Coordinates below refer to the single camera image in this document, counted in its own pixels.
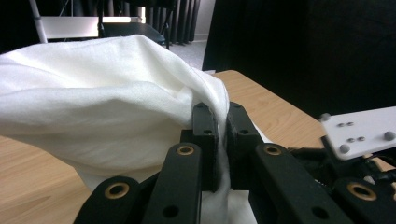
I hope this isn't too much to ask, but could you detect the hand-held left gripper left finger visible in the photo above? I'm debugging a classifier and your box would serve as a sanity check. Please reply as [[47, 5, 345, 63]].
[[180, 102, 220, 192]]

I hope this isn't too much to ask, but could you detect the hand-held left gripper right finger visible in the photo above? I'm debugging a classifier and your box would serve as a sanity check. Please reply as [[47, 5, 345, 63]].
[[225, 102, 265, 191]]

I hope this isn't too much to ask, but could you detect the white tiered skirt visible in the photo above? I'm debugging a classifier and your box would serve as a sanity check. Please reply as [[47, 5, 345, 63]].
[[0, 34, 273, 224]]

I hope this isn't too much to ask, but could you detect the black drape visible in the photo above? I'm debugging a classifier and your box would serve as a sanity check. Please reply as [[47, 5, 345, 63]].
[[201, 0, 396, 119]]

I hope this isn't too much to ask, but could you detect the dark pleated curtain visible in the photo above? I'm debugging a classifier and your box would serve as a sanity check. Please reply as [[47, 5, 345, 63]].
[[146, 0, 201, 45]]

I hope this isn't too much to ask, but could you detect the black folding chair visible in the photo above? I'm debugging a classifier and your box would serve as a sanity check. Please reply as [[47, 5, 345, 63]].
[[98, 0, 172, 50]]

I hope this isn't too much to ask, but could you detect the white desk frame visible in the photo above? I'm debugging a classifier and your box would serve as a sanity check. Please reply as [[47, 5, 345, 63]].
[[28, 0, 145, 44]]

